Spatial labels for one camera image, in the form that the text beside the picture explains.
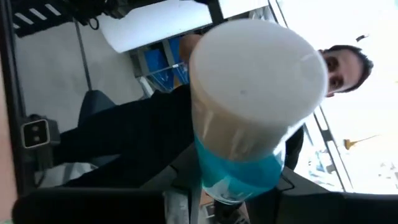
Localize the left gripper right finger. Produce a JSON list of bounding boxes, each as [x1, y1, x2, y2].
[[245, 167, 398, 224]]

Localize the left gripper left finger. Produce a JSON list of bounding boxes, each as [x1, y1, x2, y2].
[[12, 146, 201, 224]]

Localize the blue toothpaste tube white cap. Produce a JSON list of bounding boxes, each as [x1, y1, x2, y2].
[[188, 18, 330, 206]]

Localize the yellow tool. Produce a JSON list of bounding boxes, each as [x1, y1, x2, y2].
[[343, 134, 381, 151]]

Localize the grey box with two holes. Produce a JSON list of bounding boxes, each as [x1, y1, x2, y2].
[[20, 119, 51, 149]]

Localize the person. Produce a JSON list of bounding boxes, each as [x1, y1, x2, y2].
[[52, 33, 374, 189]]

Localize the blue storage bin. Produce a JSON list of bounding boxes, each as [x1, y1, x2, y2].
[[142, 37, 190, 93]]

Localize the white table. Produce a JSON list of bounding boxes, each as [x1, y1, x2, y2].
[[98, 0, 270, 54]]

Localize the black aluminium table frame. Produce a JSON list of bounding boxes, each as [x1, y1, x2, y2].
[[0, 0, 35, 195]]

